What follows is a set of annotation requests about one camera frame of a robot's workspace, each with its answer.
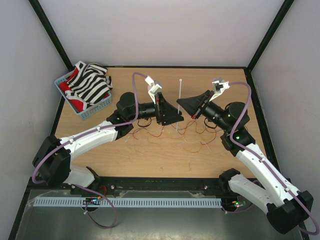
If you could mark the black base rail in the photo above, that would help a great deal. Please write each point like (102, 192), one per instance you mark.
(113, 186)

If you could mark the black white striped cloth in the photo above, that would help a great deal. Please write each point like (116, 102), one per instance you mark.
(91, 83)

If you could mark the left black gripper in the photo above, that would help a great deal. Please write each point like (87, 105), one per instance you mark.
(169, 113)

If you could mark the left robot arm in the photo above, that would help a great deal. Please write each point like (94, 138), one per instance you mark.
(52, 163)

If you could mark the red cloth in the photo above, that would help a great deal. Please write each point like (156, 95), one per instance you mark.
(78, 103)

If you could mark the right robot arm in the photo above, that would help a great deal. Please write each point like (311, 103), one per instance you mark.
(284, 205)

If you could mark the black frame post right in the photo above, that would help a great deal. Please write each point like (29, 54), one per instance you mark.
(276, 22)

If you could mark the circuit board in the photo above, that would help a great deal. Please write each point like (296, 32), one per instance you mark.
(238, 203)
(92, 201)

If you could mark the light blue plastic basket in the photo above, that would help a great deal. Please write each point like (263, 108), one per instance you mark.
(91, 110)

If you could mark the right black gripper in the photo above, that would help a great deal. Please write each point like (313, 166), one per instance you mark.
(193, 104)

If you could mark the light blue slotted cable duct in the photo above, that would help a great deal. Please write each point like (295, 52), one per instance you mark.
(203, 203)

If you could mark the black frame post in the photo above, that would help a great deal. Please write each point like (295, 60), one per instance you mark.
(276, 22)
(39, 11)

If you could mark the left circuit board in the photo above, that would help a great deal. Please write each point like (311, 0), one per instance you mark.
(92, 201)

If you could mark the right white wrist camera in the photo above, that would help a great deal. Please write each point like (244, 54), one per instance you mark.
(219, 85)

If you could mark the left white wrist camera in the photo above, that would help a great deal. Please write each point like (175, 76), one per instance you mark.
(153, 87)

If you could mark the black frame post left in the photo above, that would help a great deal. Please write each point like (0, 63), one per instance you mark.
(39, 11)

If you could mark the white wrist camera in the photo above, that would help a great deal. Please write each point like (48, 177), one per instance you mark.
(219, 85)
(153, 87)

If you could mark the right circuit board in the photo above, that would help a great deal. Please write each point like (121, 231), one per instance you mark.
(238, 203)

